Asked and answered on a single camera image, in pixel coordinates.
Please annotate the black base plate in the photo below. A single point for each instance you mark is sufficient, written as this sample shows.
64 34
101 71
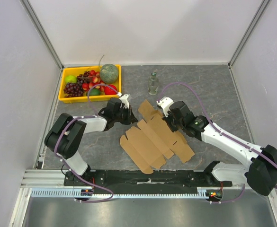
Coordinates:
160 181

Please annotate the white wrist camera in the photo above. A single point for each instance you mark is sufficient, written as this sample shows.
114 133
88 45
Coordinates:
164 104
125 100

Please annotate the dark purple grape bunch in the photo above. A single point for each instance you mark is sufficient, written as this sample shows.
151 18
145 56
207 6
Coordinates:
73 90

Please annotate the green avocado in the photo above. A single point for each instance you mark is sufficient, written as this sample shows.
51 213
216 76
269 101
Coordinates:
94 92

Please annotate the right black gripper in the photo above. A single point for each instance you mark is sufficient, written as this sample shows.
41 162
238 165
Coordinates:
171 121

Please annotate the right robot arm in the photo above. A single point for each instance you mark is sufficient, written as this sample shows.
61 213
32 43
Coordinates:
258 165

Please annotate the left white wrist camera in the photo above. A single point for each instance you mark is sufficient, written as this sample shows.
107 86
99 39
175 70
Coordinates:
125 100

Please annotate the red tomato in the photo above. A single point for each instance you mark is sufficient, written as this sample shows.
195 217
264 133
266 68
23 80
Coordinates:
110 90

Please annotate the yellow plastic bin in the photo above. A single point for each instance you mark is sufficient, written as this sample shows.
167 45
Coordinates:
86 97

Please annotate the green netted melon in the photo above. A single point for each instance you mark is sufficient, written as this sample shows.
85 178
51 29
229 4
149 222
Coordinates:
109 73

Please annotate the brown cardboard box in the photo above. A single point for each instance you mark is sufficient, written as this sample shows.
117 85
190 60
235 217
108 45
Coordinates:
150 142

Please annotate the red cherry bunch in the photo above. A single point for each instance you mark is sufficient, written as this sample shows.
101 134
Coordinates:
88 79

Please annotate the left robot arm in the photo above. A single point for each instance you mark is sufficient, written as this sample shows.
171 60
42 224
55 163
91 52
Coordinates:
65 136

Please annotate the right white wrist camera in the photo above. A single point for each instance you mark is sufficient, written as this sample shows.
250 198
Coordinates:
164 104

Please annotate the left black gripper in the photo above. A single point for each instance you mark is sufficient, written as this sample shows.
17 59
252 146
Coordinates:
130 116

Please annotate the clear glass bottle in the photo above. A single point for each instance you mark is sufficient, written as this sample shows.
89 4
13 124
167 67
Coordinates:
153 84

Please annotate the green apple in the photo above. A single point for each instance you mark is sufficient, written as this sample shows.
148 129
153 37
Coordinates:
70 79

